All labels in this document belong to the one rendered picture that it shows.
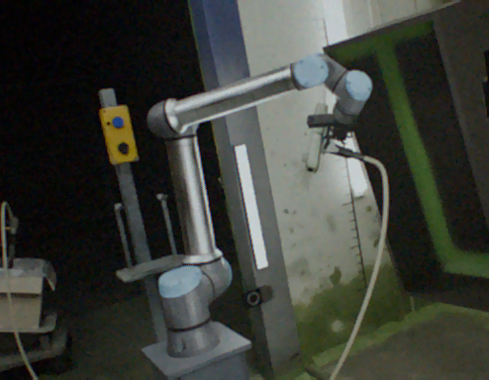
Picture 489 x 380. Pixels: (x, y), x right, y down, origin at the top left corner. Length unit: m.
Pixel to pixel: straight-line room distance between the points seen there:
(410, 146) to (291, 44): 0.82
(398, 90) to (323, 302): 1.20
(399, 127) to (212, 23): 1.01
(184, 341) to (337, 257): 1.34
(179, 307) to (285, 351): 1.19
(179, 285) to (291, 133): 1.25
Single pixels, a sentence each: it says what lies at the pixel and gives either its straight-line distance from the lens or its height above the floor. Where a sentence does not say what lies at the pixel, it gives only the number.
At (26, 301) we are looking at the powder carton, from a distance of 3.91.
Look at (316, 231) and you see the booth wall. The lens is 2.99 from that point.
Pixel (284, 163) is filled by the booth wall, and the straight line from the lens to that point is 2.87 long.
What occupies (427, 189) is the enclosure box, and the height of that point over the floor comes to 0.91.
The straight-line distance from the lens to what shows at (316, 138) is 2.05.
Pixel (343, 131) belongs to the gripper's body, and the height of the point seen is 1.29.
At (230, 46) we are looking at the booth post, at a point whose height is 1.75.
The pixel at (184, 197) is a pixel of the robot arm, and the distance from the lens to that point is 2.04.
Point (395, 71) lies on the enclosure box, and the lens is 2.64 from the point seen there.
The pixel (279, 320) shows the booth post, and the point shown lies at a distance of 2.97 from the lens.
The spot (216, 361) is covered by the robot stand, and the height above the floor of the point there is 0.62.
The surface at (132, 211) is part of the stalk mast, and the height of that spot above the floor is 1.05.
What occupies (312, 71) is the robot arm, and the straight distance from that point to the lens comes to 1.68.
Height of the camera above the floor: 1.39
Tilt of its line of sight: 9 degrees down
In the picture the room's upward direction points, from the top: 10 degrees counter-clockwise
